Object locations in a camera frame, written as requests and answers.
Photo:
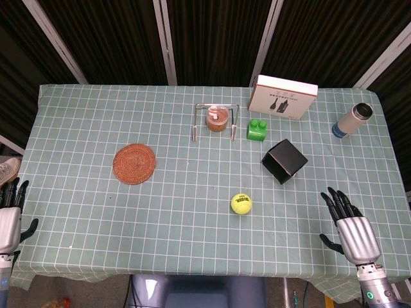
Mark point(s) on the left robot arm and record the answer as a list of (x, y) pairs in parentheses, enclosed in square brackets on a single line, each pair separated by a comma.
[(5, 279)]

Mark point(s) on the silver thermos bottle blue base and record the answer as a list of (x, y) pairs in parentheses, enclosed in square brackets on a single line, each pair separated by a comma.
[(351, 122)]

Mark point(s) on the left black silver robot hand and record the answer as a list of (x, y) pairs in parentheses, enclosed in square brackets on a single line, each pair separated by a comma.
[(9, 227)]

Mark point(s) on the black open cardboard box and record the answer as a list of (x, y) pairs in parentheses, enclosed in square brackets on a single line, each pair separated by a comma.
[(287, 157)]

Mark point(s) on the white product box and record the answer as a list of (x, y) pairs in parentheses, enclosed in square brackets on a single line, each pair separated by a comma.
[(282, 99)]

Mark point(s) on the grey sneaker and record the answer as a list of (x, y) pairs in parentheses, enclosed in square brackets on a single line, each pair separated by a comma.
[(9, 170)]

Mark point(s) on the round woven brown coaster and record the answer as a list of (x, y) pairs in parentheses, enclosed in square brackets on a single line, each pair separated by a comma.
[(134, 163)]

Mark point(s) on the green toy building block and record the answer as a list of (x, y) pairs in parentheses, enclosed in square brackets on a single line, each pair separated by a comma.
[(257, 131)]

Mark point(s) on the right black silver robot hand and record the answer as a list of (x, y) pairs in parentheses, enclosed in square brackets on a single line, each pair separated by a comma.
[(358, 239)]

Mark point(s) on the yellow tennis ball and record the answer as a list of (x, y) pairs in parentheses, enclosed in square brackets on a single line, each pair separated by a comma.
[(241, 203)]

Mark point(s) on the clear plastic jar brown contents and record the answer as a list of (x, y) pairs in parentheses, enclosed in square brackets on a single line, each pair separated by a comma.
[(217, 120)]

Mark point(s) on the green checked tablecloth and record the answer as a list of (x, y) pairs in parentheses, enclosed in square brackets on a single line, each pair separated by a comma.
[(180, 231)]

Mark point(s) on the orange plastic bag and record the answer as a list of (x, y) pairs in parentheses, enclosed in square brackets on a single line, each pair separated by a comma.
[(57, 303)]

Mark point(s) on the white partition post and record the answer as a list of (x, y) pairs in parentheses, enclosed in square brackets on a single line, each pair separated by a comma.
[(54, 38), (11, 144), (385, 57), (263, 45), (165, 41)]

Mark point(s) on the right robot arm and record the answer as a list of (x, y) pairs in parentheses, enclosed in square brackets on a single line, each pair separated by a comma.
[(377, 285)]

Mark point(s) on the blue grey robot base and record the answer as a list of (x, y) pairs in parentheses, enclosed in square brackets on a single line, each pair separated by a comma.
[(199, 293)]

